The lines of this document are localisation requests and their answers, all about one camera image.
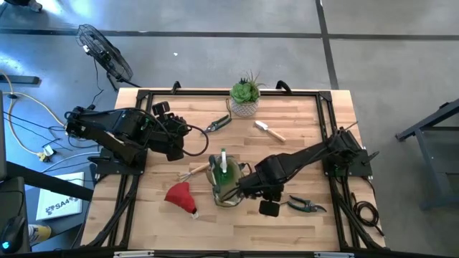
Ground black floor fan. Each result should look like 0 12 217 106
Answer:
75 24 142 91

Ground green-handled pruning shears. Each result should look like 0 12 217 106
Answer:
285 194 328 214

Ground silver edge bracket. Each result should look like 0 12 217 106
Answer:
113 250 156 258
313 252 356 258

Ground yellow extension cable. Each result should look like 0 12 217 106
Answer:
0 71 67 158

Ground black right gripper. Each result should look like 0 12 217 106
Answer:
231 171 284 201

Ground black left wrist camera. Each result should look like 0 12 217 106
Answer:
151 100 171 121

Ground narrow white wooden-handled trowel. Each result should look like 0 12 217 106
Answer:
254 120 287 143

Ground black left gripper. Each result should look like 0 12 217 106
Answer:
148 113 191 162

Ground white printed box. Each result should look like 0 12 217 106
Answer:
35 171 85 221

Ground black aluminium table frame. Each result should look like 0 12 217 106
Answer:
82 88 387 252

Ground yellow can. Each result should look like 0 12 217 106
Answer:
27 224 52 247

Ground slim black pruning snips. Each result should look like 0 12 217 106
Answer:
203 98 233 135

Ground black computer mouse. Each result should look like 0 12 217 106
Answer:
0 216 27 254

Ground grey-blue metal table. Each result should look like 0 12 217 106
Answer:
396 98 459 211

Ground black flat floor bar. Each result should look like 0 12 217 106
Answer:
0 75 41 86

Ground beige green-trimmed gardening bag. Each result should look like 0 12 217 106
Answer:
205 153 252 209

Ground potted green succulent plant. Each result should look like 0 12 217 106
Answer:
229 70 267 118

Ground wooden-handled hand rake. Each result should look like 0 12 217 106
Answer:
177 162 211 182

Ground coiled black cable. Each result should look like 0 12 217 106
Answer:
350 192 385 237

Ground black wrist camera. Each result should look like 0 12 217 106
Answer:
258 200 281 218
151 100 171 121

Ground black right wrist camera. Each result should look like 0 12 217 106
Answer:
258 200 281 218

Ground black diagonal beam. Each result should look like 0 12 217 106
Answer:
5 161 95 202

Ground red gardening glove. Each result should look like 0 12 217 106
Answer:
164 181 199 220

